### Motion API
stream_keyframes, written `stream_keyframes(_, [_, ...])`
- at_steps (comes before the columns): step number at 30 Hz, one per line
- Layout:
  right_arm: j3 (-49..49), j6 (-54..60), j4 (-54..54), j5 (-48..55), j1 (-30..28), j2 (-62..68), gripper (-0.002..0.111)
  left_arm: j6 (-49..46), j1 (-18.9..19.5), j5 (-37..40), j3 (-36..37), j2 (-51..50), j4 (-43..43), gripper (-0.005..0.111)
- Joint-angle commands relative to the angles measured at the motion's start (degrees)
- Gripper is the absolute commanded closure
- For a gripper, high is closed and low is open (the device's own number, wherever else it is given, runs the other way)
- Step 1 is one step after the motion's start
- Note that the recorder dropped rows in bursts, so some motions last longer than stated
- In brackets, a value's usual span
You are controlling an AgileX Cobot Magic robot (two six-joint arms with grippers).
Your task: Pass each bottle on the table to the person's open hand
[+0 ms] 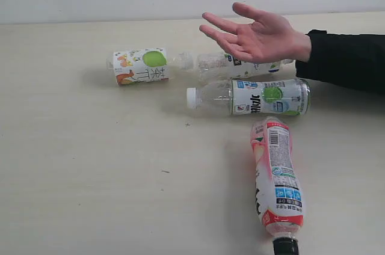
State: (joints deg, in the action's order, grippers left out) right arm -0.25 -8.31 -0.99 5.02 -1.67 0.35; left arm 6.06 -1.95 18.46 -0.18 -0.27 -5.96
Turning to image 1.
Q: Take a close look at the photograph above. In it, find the pink peach drink bottle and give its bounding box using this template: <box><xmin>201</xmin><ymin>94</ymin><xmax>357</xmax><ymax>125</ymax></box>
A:
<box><xmin>250</xmin><ymin>117</ymin><xmax>306</xmax><ymax>254</ymax></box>

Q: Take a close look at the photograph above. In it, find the person's open bare hand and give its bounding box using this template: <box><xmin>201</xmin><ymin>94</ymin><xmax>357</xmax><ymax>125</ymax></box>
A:
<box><xmin>199</xmin><ymin>2</ymin><xmax>312</xmax><ymax>64</ymax></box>

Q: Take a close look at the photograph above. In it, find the black sleeved forearm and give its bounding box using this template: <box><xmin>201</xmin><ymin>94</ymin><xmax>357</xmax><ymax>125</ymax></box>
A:
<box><xmin>295</xmin><ymin>29</ymin><xmax>384</xmax><ymax>95</ymax></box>

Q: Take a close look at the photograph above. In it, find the clear jasmine tea bottle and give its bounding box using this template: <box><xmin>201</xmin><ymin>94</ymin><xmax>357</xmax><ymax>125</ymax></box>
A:
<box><xmin>196</xmin><ymin>52</ymin><xmax>294</xmax><ymax>83</ymax></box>

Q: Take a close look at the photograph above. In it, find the square tea bottle colourful label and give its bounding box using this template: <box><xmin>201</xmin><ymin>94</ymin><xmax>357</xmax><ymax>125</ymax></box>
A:
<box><xmin>106</xmin><ymin>48</ymin><xmax>194</xmax><ymax>87</ymax></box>

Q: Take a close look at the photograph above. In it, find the lime sports drink bottle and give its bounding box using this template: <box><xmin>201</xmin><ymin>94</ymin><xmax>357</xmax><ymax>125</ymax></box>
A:
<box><xmin>186</xmin><ymin>79</ymin><xmax>310</xmax><ymax>116</ymax></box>

